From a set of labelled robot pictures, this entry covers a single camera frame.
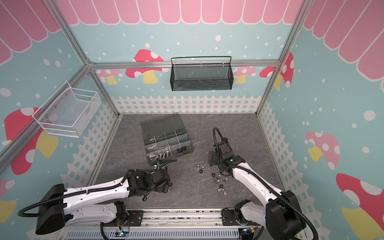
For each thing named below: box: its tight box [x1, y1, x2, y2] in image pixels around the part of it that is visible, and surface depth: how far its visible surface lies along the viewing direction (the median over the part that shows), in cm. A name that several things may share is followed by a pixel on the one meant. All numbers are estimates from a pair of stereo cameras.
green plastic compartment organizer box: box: [141, 112, 194, 167], surface depth 102 cm
